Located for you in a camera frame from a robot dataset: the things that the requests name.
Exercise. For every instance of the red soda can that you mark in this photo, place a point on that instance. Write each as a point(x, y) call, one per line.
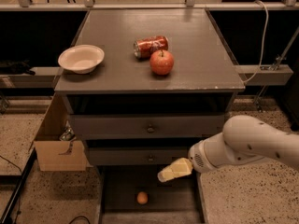
point(143, 48)

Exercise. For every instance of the grey wooden drawer cabinet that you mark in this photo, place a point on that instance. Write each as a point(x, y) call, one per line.
point(203, 80)

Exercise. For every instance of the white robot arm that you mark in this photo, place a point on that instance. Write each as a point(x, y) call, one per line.
point(243, 140)

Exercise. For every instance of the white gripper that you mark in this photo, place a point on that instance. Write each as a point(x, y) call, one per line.
point(198, 157)

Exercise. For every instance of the grey top drawer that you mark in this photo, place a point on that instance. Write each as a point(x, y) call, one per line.
point(95, 127)

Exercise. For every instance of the small orange fruit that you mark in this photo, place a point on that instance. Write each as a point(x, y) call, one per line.
point(142, 197)

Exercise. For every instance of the brown cardboard box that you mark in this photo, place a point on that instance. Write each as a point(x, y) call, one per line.
point(56, 145)

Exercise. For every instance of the black object on ledge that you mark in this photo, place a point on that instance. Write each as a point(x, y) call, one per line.
point(8, 67)

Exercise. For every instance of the grey open bottom drawer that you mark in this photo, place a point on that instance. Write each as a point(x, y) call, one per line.
point(174, 202)

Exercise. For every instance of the white paper bowl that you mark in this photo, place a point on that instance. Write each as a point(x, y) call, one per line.
point(81, 59)

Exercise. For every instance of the grey middle drawer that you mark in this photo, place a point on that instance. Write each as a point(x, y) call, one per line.
point(107, 156)

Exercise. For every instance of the red apple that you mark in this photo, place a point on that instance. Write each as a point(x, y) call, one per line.
point(161, 62)

